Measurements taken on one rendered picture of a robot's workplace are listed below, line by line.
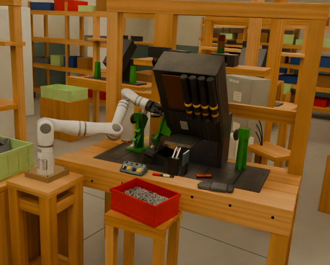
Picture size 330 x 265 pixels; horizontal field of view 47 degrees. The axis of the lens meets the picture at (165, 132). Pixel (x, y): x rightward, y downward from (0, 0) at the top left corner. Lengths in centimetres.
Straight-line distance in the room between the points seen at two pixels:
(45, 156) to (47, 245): 51
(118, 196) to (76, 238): 62
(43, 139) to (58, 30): 908
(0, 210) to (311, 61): 208
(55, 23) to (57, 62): 251
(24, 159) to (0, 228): 46
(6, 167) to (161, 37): 134
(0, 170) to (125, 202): 90
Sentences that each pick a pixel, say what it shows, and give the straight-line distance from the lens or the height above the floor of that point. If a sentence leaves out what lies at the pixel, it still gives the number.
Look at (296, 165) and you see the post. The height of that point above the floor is 94.
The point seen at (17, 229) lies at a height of 55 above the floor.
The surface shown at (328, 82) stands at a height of 83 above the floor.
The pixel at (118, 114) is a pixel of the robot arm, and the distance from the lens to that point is 246.
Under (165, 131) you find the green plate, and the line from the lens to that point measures 236.
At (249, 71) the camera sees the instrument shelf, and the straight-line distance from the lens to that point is 240.
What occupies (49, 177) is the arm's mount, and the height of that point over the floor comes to 88.
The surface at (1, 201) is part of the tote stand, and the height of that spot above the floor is 70.
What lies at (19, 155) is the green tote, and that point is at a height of 91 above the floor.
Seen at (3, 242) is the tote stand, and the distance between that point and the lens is 264.
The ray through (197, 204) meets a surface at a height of 81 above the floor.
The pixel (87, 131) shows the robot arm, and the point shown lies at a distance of 230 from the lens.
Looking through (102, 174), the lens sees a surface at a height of 86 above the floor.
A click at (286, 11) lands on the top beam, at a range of 249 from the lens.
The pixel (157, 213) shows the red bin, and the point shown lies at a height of 87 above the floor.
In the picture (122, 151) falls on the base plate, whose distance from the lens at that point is 269.
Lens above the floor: 175
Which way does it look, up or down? 15 degrees down
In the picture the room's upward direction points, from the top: 3 degrees clockwise
